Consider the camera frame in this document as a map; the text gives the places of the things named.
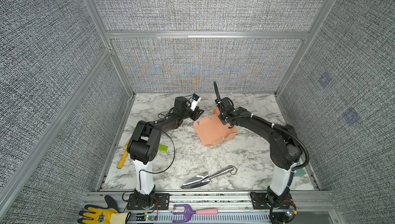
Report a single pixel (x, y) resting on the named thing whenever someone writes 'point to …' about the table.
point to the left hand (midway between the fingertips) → (200, 109)
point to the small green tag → (163, 148)
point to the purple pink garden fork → (189, 211)
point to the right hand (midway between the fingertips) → (227, 113)
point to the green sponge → (300, 172)
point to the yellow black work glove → (109, 215)
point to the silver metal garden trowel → (204, 178)
